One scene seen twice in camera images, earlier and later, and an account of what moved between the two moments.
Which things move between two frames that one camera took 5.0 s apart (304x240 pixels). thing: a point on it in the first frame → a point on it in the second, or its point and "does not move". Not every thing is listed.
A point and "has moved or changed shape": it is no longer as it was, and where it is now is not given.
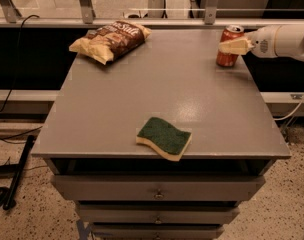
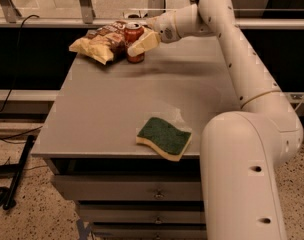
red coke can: x=230 y=32 has moved or changed shape
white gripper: x=262 y=44 → x=164 y=27
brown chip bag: x=110 y=41 does not move
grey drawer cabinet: x=128 y=191 does not move
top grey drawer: x=158 y=187 does not move
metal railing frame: x=5 y=14 does not move
